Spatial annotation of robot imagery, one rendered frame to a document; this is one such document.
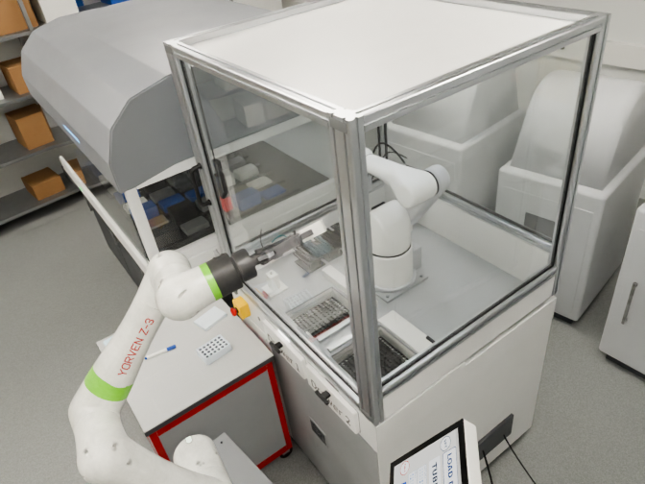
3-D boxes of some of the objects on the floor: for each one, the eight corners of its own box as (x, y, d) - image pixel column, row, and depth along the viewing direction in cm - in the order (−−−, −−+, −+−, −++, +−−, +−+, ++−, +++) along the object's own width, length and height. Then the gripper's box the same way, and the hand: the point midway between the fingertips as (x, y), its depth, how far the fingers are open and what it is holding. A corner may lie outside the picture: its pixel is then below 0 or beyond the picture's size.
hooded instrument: (198, 397, 309) (84, 101, 205) (102, 255, 438) (2, 30, 334) (359, 300, 360) (333, 24, 257) (230, 199, 489) (179, -12, 385)
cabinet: (388, 565, 225) (378, 456, 179) (263, 409, 297) (233, 302, 250) (532, 436, 266) (555, 320, 219) (392, 326, 337) (387, 221, 291)
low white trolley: (194, 531, 246) (144, 432, 202) (146, 440, 289) (95, 342, 245) (298, 457, 271) (274, 354, 226) (239, 383, 314) (209, 284, 269)
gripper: (232, 255, 120) (324, 209, 125) (226, 254, 132) (310, 212, 138) (247, 285, 121) (338, 238, 126) (240, 280, 133) (322, 238, 139)
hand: (311, 231), depth 131 cm, fingers closed
